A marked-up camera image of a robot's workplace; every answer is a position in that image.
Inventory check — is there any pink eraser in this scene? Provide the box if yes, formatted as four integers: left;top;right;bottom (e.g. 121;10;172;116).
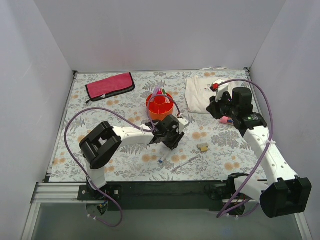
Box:
219;116;234;125

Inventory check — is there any blue cap white marker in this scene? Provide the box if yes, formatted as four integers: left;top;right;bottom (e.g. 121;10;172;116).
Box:
158;150;172;164

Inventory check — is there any thin lilac pen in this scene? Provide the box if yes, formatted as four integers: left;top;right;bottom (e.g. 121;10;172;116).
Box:
171;157;197;173

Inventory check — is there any lilac pastel highlighter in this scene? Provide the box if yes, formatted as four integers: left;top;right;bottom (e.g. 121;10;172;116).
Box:
153;86;161;96

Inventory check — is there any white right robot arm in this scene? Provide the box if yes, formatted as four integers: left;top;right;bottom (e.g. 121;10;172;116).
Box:
206;83;312;218

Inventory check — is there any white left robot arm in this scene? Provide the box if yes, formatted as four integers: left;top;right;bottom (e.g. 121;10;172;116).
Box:
79;114;189;200

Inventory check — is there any cream folded t-shirt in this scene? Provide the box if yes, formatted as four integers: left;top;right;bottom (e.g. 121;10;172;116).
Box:
185;75;237;114

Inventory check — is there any orange round desk organizer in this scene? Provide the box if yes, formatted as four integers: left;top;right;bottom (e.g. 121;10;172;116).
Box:
145;94;175;121

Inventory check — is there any small brown binder clip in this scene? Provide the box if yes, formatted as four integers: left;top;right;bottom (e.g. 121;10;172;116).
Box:
197;143;209;153

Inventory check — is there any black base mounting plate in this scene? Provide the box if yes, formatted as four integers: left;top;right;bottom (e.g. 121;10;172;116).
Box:
77;181;258;211

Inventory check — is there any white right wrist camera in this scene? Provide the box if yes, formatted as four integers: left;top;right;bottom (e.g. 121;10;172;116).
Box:
210;79;229;102

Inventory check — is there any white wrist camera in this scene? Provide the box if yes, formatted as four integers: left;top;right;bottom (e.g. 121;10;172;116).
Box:
177;114;190;132
210;79;229;102

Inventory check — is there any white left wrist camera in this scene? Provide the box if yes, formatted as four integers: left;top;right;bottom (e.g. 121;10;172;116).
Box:
177;114;190;132

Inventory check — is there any aluminium frame rail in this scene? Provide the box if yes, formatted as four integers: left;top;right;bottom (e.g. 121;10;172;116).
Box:
31;182;87;203

